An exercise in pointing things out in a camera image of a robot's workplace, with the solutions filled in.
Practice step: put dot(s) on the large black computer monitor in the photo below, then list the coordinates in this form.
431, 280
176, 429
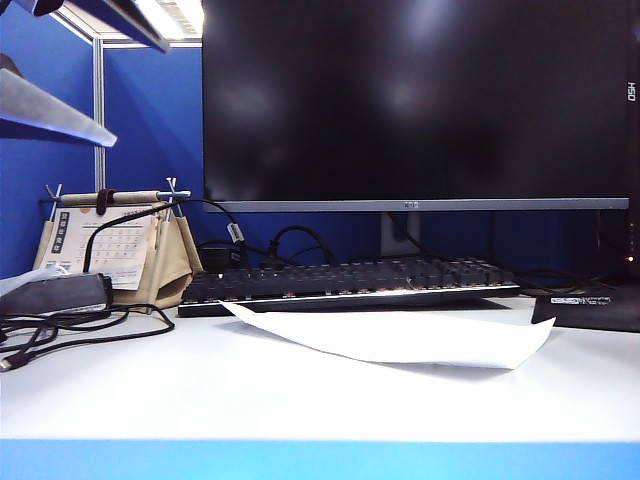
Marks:
400, 100

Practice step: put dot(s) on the black mechanical keyboard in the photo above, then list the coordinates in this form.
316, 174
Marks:
325, 281

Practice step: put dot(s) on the black power adapter brick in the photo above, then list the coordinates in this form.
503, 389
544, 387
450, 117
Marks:
50, 295

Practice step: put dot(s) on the aluminium partition post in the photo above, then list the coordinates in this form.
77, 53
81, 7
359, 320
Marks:
100, 125

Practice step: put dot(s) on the small black hub box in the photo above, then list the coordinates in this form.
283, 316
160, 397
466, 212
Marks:
217, 257

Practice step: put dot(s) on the white calendar card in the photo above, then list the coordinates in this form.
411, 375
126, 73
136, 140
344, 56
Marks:
120, 245

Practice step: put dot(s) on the black mouse pad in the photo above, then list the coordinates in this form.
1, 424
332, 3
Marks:
590, 316

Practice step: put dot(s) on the black HSD monitor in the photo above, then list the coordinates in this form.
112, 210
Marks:
633, 160

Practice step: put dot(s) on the grey monitor stand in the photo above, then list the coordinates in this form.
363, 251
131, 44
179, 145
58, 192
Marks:
395, 235

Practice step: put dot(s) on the beige desk calendar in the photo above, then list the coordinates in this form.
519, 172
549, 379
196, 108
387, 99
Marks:
170, 272

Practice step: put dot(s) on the white wrinkled paper sheet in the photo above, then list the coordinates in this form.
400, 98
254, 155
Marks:
400, 340

